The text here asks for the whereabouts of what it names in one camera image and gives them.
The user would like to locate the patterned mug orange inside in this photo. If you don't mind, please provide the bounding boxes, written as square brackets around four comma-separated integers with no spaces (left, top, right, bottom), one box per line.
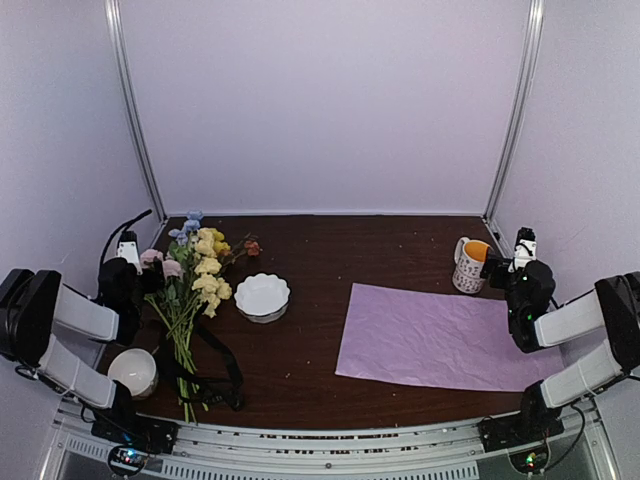
[452,237,492,295]

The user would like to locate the pink wrapping paper sheet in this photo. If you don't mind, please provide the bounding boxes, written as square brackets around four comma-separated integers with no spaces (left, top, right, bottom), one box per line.
[335,283,564,392]

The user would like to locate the black printed ribbon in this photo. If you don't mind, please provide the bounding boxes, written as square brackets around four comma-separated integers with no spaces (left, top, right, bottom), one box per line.
[154,308,245,422]

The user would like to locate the scalloped white bowl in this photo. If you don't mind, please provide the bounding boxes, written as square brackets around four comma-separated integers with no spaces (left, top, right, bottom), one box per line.
[234,273,291,324]

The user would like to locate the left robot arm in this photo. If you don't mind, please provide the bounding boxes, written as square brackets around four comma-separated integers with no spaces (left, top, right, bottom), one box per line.
[1,258,144,444]

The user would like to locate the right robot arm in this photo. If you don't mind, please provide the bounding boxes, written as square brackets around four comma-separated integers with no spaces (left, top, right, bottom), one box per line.
[481,254,639,442]

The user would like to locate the round white bowl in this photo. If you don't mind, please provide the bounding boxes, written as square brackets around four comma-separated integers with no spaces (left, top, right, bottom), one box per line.
[107,348,158,400]

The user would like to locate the blue flower stem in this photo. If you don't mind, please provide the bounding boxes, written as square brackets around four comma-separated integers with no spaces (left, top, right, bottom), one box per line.
[168,210,204,246]

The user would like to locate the dark yellow flower stem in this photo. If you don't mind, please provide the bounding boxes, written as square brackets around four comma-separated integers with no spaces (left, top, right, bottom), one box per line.
[209,228,231,256]

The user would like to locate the small red flower stem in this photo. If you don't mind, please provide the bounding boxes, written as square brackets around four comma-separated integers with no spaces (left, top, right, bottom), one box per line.
[218,233,263,268]

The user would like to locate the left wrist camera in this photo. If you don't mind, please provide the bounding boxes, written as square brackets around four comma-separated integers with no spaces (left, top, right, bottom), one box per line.
[116,230,142,275]

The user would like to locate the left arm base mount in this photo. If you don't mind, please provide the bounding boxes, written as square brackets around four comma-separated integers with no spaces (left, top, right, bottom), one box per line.
[91,416,179,454]

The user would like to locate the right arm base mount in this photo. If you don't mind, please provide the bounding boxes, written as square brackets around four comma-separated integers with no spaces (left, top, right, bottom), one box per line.
[476,413,564,452]

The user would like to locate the front aluminium rail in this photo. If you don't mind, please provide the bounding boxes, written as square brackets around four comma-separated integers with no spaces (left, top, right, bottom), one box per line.
[39,394,619,480]

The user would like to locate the right aluminium frame post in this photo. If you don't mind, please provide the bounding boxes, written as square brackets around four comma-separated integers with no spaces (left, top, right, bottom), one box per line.
[483,0,545,225]

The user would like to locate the aluminium frame post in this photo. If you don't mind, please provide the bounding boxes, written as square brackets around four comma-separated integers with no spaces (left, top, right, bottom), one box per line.
[483,0,545,225]
[104,0,167,223]

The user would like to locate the left aluminium frame post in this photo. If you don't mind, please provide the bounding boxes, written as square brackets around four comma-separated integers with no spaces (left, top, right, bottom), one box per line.
[104,0,167,223]

